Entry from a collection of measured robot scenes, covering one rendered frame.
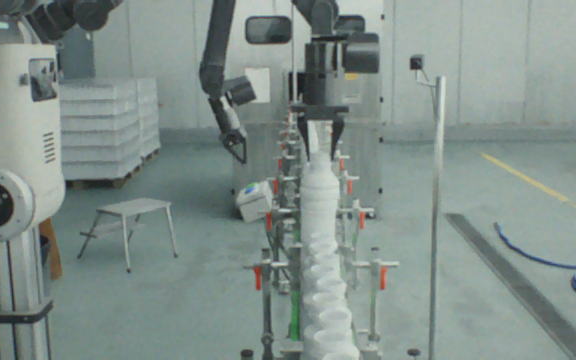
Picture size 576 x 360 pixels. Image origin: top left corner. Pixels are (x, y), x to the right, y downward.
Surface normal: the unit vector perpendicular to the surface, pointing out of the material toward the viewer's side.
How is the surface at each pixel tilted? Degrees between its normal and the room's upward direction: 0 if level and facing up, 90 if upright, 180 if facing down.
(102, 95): 90
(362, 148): 90
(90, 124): 90
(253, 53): 90
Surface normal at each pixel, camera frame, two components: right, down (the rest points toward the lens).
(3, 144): -0.02, 0.37
